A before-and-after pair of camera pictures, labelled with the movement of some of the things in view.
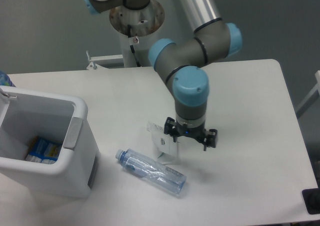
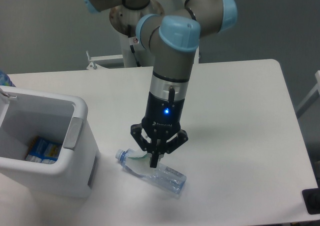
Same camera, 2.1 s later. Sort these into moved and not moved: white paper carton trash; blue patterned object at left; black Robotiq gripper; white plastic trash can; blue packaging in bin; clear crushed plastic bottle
Moved: black Robotiq gripper; white paper carton trash
Not moved: blue packaging in bin; blue patterned object at left; white plastic trash can; clear crushed plastic bottle
